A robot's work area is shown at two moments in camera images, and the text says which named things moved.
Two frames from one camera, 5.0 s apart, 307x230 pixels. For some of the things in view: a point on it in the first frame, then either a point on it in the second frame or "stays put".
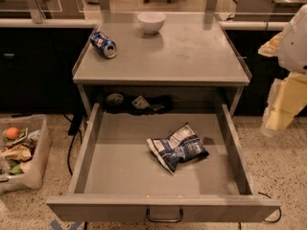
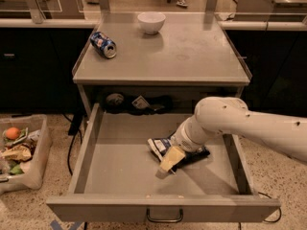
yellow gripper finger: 286,98 to 190,135
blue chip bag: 180,147 stays put
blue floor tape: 56,226 stays put
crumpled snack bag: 19,151 stays put
